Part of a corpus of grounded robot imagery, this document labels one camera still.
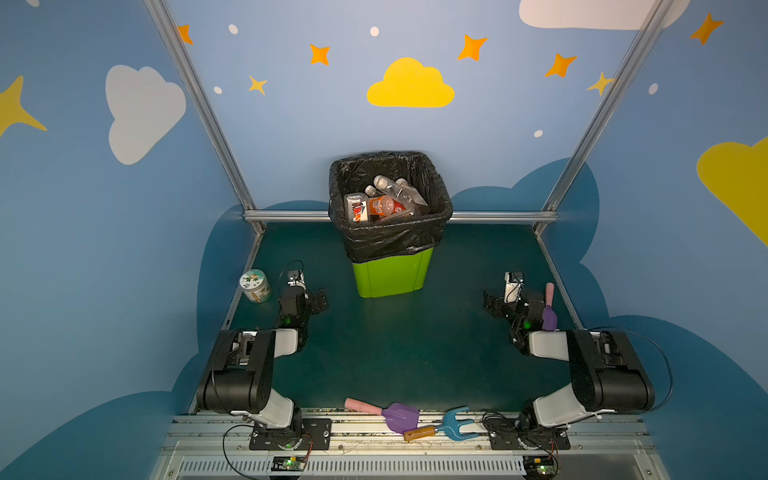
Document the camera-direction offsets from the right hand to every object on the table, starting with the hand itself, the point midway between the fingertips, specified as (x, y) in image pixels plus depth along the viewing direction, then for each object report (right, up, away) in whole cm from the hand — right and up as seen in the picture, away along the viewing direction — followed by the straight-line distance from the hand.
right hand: (501, 288), depth 95 cm
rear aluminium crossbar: (-20, +21, -20) cm, 35 cm away
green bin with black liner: (-36, +11, -15) cm, 40 cm away
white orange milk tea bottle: (-38, +25, -10) cm, 47 cm away
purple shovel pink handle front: (-34, -32, -19) cm, 50 cm away
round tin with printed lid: (-79, +1, -2) cm, 79 cm away
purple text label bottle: (-30, +30, -5) cm, 43 cm away
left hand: (-62, -1, 0) cm, 62 cm away
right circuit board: (0, -41, -24) cm, 47 cm away
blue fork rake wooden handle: (-21, -33, -20) cm, 44 cm away
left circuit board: (-61, -40, -24) cm, 77 cm away
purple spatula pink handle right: (+16, -9, 0) cm, 18 cm away
